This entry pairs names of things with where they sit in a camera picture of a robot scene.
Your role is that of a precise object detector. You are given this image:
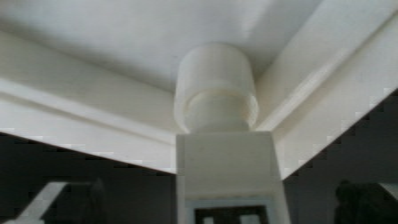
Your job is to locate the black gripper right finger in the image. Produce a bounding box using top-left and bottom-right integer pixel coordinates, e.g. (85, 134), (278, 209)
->
(334, 180), (398, 224)

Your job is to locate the white square tabletop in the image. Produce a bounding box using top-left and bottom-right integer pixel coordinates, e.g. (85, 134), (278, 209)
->
(0, 0), (398, 173)

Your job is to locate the white table leg with tag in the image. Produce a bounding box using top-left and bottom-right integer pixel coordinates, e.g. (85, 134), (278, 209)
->
(174, 43), (291, 224)

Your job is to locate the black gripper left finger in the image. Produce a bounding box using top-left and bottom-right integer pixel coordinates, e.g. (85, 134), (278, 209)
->
(0, 180), (108, 224)

